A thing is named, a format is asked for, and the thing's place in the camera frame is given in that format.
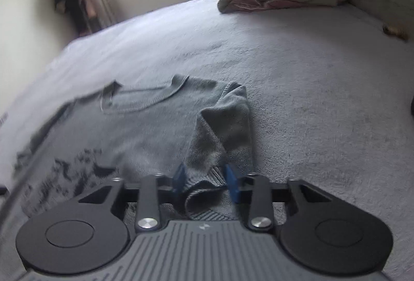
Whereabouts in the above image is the grey knitted cat sweater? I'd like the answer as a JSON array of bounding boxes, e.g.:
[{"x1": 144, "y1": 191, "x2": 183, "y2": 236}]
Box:
[{"x1": 0, "y1": 74, "x2": 255, "y2": 281}]

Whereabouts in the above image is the light grey bed sheet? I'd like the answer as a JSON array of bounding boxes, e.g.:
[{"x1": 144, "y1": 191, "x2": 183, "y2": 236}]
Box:
[{"x1": 1, "y1": 0, "x2": 413, "y2": 280}]

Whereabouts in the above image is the brown yellow small cloth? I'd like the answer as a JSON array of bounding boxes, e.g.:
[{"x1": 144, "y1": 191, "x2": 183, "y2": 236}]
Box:
[{"x1": 382, "y1": 25, "x2": 408, "y2": 41}]

